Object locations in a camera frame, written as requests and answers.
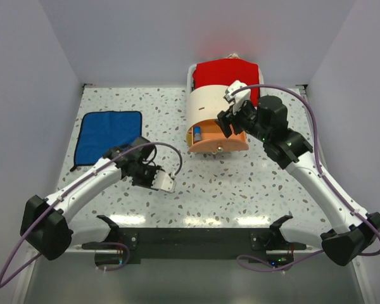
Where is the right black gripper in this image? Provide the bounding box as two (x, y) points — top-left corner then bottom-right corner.
(215, 97), (270, 142)

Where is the blue microfiber cloth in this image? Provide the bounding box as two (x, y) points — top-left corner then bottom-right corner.
(70, 111), (143, 172)

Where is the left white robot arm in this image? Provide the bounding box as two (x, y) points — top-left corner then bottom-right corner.
(20, 137), (175, 260)

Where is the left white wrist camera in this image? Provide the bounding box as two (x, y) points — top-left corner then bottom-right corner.
(152, 170), (176, 193)

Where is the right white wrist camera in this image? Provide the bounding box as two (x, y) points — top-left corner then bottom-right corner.
(224, 80), (251, 113)

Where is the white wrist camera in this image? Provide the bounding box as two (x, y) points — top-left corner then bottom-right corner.
(224, 80), (251, 113)
(152, 170), (176, 193)

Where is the blue grey glue stick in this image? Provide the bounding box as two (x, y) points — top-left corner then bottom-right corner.
(193, 126), (203, 143)

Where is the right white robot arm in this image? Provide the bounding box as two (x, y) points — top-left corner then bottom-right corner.
(216, 94), (380, 266)

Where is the white plastic basket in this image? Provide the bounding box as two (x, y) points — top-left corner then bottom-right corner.
(186, 63), (267, 110)

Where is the aluminium frame rail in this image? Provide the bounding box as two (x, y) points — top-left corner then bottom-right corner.
(27, 225), (364, 254)

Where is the red folded cloth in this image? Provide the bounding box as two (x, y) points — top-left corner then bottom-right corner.
(191, 58), (262, 107)

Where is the beige round drawer organizer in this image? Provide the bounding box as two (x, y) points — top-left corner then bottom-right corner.
(186, 85), (249, 154)

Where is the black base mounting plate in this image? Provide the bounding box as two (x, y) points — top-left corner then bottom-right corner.
(82, 227), (307, 266)

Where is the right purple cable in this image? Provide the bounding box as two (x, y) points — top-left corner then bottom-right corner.
(231, 84), (380, 272)

